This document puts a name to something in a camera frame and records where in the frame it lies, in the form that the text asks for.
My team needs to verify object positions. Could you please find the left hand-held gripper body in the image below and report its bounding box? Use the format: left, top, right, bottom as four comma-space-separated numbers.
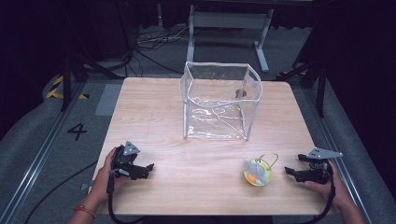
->
111, 141, 141, 179

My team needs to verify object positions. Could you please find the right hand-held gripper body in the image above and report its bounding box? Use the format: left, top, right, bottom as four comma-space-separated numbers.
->
305, 147, 344, 185

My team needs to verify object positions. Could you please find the person's right hand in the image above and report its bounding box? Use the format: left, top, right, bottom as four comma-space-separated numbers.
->
304, 160, 347, 207

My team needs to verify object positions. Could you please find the person's left hand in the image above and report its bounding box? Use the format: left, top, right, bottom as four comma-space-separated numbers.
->
91, 147, 131, 203

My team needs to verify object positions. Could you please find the yellow ball toy with loop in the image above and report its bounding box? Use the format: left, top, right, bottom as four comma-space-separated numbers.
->
243, 151, 280, 188

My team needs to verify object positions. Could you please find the black tripod stand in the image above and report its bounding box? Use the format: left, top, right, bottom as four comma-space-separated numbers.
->
60, 50, 126, 112
276, 58, 328, 119

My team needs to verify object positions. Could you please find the yellow black hazard tape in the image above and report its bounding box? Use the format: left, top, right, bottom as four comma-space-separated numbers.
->
45, 75, 90, 101

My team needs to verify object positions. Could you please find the clear plastic storage bag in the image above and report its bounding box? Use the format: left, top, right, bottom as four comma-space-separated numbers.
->
179, 61, 263, 142

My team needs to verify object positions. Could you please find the metal floor rail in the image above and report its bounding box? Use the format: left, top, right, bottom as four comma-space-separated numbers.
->
303, 88, 375, 224
0, 81, 87, 224

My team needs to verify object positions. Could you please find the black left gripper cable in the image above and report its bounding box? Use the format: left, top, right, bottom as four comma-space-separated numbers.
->
106, 168, 145, 224

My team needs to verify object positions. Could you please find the red orange bracelet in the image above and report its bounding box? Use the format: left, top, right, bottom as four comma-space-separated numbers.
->
72, 204, 97, 219

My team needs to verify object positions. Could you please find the black floor cable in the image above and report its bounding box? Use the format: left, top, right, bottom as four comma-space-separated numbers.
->
23, 160, 99, 224

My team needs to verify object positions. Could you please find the bundle of black floor cables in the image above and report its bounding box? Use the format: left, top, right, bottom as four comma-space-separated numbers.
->
124, 23, 191, 77

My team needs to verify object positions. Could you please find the grey metal table frame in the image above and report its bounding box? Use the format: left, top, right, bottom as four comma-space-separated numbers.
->
185, 4, 276, 74

